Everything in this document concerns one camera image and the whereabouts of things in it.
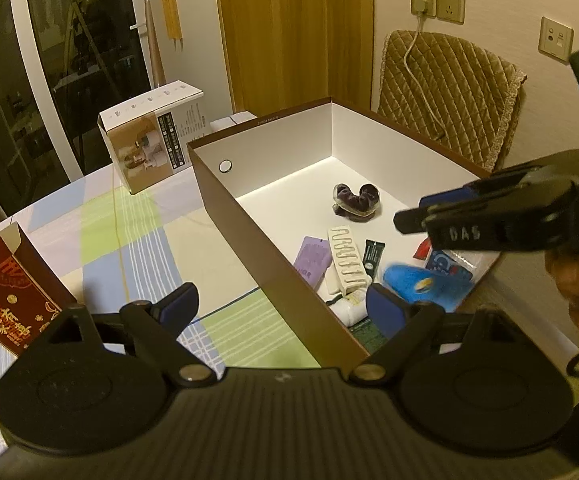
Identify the dark green packet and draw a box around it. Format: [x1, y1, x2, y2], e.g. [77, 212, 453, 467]
[352, 316, 395, 357]

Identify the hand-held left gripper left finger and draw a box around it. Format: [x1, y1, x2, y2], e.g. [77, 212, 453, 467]
[20, 282, 215, 388]

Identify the white product box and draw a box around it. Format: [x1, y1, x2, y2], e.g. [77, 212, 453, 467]
[98, 80, 214, 195]

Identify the quilted chair cover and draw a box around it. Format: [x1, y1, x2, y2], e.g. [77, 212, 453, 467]
[372, 30, 526, 172]

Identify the dark velvet scrunchie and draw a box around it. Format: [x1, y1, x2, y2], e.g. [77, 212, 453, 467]
[330, 182, 383, 222]

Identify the brown cardboard box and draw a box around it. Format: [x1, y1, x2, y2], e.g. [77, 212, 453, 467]
[186, 96, 503, 370]

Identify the white flat box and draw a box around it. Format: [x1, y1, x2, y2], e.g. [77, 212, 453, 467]
[211, 111, 258, 133]

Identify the blue white packet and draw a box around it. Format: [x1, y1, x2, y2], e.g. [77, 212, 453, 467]
[422, 249, 500, 283]

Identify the red gift box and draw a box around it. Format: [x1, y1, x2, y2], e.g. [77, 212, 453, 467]
[0, 221, 78, 358]

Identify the glass sliding door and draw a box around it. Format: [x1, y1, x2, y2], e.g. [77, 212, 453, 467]
[0, 0, 158, 241]

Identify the purple tube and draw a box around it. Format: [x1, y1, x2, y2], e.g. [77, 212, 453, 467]
[293, 235, 333, 290]

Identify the white charger cable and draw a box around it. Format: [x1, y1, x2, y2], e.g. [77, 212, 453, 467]
[403, 12, 450, 142]

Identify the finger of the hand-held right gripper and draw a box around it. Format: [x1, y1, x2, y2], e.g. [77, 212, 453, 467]
[418, 149, 579, 208]
[393, 180, 579, 253]

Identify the wooden wardrobe panel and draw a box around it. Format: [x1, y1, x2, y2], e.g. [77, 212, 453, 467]
[213, 0, 375, 113]

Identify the checked tablecloth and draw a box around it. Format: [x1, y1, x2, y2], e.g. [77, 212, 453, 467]
[0, 162, 323, 466]

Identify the wall data outlet plate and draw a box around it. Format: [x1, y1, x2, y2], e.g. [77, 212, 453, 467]
[539, 16, 574, 65]

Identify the person's right hand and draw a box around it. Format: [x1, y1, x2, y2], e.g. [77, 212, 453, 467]
[544, 247, 579, 346]

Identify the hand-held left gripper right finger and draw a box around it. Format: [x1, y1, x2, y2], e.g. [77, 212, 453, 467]
[349, 282, 527, 383]

